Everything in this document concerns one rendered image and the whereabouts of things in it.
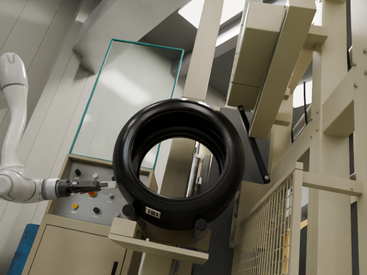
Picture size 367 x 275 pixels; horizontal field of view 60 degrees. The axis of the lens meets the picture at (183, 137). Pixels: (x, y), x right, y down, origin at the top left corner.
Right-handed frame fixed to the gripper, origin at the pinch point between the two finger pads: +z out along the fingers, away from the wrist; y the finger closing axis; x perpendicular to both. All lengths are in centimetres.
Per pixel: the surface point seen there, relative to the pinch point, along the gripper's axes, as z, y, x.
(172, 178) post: 26.7, 26.3, -9.6
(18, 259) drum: -147, 237, 4
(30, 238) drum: -136, 234, -17
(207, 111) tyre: 44, -12, -26
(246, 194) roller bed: 62, 19, 3
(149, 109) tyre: 19.1, -11.4, -29.1
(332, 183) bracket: 65, -59, 21
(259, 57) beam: 68, -19, -47
